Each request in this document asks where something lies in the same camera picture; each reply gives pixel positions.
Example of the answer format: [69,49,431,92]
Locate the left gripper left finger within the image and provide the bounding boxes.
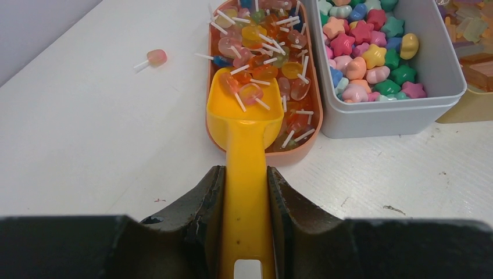
[141,166,226,278]

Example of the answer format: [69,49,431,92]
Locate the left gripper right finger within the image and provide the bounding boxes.
[267,166,345,278]

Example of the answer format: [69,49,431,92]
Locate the orange plastic scoop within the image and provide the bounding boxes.
[206,68,284,278]

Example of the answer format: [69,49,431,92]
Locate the loose pink lollipop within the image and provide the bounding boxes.
[133,49,167,71]

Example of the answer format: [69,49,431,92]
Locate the pink oval lollipop tin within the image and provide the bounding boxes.
[207,1,323,166]

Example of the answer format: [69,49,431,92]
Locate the grey star candy tin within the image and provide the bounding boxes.
[305,1,467,139]

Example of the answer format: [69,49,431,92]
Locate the yellow gummy candy tin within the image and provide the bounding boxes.
[435,0,493,124]

